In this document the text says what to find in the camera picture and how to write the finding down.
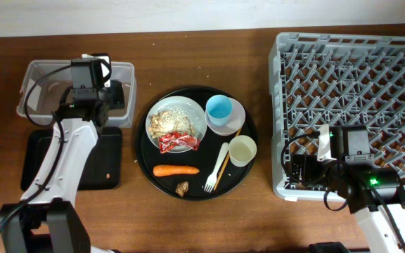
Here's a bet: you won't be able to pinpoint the cream paper cup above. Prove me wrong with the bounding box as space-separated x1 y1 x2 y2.
229 135 257 167

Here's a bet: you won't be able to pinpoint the clear plastic waste bin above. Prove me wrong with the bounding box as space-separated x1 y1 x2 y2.
15 59 138 129

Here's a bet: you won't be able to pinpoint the grey dishwasher rack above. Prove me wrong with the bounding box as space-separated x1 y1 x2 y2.
268 32 405 202

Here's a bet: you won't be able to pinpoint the red snack wrapper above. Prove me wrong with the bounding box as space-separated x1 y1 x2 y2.
159 132 200 153

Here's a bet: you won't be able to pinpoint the blue plastic cup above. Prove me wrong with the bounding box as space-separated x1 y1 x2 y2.
205 95 233 127

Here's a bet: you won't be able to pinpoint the white bowl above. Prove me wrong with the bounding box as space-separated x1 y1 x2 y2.
205 98 246 136

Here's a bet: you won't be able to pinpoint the black rectangular tray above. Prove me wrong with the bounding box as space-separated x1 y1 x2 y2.
20 126 122 191

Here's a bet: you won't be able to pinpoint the orange carrot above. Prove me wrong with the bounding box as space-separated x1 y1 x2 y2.
153 164 200 177

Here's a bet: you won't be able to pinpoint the rice and peanut shells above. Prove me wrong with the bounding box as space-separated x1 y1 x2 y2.
148 110 195 138

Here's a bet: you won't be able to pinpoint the grey plate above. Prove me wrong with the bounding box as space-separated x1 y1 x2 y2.
145 96 207 153

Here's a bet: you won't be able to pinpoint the wooden chopstick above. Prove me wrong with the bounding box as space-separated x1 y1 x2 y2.
214 127 243 190

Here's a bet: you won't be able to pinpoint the brown food scrap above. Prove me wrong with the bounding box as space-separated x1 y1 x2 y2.
175 181 189 197

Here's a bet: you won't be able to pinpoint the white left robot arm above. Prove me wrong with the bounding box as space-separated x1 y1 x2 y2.
0 81 124 252

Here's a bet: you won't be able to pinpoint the round black serving tray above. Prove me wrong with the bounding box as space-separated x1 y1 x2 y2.
135 86 255 201

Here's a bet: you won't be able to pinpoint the white plastic fork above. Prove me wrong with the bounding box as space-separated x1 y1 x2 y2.
204 143 229 193

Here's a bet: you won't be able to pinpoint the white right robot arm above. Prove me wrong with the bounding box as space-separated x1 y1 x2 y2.
290 154 405 252

